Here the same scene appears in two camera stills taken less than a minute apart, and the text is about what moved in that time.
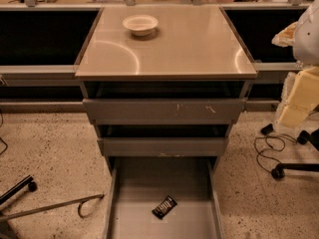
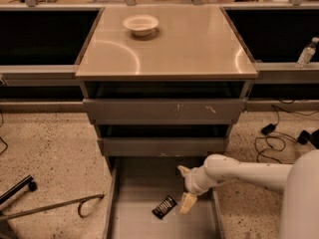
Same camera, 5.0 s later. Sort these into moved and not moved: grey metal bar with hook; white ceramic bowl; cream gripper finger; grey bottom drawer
Moved: cream gripper finger
Not moved: grey metal bar with hook; grey bottom drawer; white ceramic bowl
